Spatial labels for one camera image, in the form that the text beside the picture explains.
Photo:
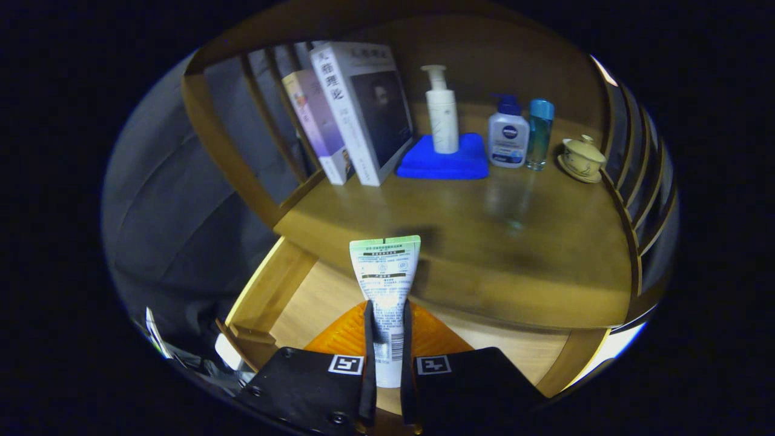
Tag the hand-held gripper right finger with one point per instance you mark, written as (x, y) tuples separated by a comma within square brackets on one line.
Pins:
[(407, 393)]

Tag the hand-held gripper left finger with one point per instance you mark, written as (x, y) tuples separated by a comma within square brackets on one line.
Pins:
[(369, 393)]

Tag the brown wooden drawer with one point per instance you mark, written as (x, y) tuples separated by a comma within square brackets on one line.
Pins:
[(321, 297)]

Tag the white green tube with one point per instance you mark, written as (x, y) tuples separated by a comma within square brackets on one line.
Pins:
[(385, 272)]

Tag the wooden countertop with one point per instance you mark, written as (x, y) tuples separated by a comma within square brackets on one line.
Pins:
[(484, 260)]

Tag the brown wooden cabinet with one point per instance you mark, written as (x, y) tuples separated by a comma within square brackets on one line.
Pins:
[(229, 145)]

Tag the blue folded cloth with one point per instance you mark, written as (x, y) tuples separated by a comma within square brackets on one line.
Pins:
[(445, 165)]

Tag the black backdrop cloth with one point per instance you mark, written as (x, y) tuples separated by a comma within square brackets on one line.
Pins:
[(169, 212)]

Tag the white bottle with blue cap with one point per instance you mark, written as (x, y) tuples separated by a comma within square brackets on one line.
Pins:
[(508, 139)]

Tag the purple book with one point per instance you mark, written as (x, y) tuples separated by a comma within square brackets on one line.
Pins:
[(318, 121)]

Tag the white pump bottle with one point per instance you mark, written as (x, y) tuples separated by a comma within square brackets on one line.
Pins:
[(443, 115)]

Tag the white thick book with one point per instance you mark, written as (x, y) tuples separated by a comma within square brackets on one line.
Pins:
[(363, 103)]

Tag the teal slim bottle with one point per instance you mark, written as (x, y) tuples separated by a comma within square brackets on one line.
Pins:
[(539, 133)]

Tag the beige lidded teacup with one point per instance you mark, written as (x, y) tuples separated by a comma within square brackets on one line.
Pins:
[(581, 158)]

